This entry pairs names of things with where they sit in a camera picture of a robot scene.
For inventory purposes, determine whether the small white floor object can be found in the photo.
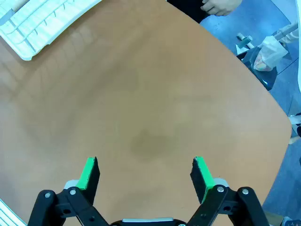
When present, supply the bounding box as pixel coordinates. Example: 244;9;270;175
288;113;301;125

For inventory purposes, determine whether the teal floor tool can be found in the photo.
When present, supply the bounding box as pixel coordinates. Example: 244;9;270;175
236;32;255;52

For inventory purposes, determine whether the white translucent plastic bag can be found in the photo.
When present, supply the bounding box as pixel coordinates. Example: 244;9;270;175
253;35;289;72

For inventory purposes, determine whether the black floor bin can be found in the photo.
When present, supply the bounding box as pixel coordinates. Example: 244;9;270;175
241;47;277;91

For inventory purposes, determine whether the person torso black clothing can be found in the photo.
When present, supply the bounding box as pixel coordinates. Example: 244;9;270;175
166;0;209;24

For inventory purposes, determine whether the white plastic dish rack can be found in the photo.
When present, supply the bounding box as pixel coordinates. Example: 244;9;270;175
0;0;103;61

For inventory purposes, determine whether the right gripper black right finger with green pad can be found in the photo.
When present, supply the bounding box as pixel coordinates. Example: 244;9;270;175
187;156;270;226

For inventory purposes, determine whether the grey tube handle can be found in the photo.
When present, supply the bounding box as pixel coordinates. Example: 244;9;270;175
272;22;301;41

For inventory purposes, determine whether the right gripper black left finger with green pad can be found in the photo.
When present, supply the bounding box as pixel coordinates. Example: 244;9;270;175
28;156;109;226

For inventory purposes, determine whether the bare person hand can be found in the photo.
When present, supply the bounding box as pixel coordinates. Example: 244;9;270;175
200;0;243;17

